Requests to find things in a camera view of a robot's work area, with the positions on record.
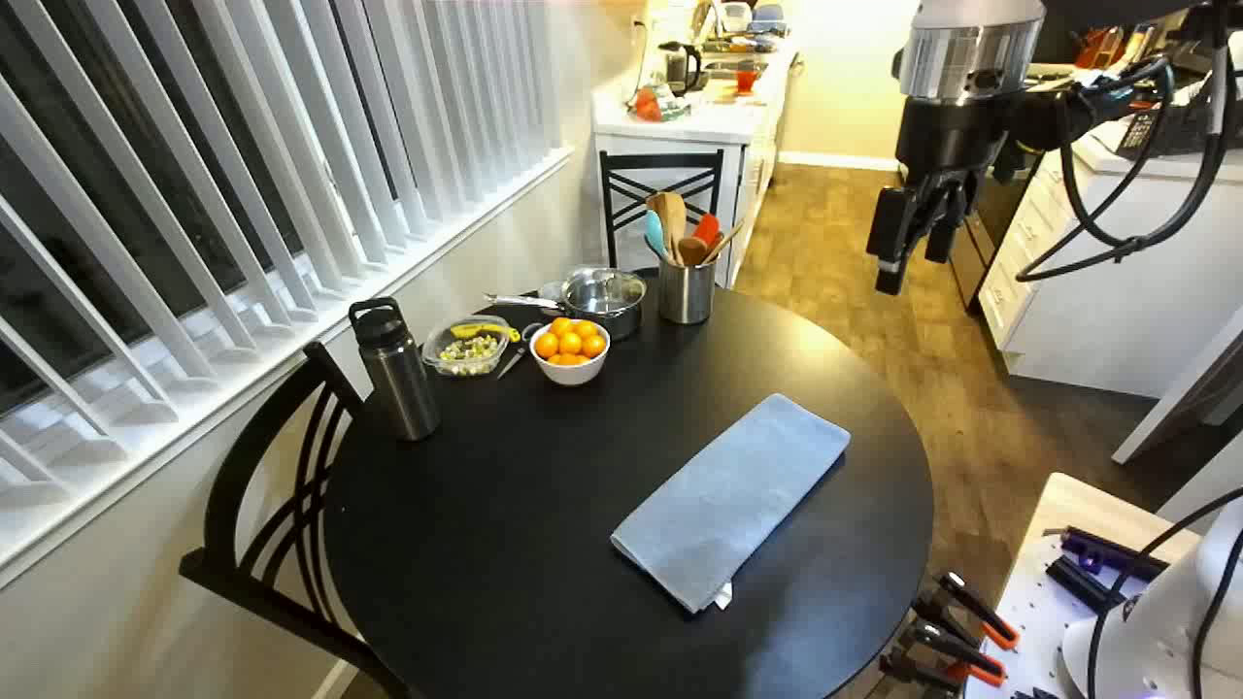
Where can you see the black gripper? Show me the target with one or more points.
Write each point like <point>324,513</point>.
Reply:
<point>917,217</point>

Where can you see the grey-blue towel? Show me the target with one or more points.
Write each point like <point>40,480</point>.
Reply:
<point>698,532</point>

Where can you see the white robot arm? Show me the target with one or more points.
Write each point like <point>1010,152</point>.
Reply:
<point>972,110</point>

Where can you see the light wooden robot base board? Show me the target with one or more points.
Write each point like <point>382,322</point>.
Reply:
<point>1041,607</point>

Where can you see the white cabinet right side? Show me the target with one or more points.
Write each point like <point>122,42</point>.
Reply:
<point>1121,328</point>

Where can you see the red-orange spatula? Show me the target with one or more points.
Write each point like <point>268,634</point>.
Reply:
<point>708,230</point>

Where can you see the steel utensil holder cup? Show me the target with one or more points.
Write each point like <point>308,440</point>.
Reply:
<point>686,293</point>

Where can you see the wooden spatula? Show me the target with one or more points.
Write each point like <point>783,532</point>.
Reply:
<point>672,221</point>

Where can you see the white kitchen counter cabinet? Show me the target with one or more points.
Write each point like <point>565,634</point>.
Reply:
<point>734,116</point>

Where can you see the teal silicone spatula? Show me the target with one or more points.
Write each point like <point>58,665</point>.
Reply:
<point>653,236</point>

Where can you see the black electric kettle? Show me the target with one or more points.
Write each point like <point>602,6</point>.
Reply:
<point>681,68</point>

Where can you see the black chair far side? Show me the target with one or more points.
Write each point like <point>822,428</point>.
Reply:
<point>671,187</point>

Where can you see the white bowl of oranges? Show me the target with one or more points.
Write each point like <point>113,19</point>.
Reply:
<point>570,350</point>

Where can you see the bowl with banana and food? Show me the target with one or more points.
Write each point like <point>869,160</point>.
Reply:
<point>473,346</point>

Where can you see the black chair by window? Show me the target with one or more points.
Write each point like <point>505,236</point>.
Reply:
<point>264,517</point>

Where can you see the white vertical window blinds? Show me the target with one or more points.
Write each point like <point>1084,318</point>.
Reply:
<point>192,179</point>

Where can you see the orange-handled black clamp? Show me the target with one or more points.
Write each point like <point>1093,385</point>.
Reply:
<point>957,587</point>
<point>963,656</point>

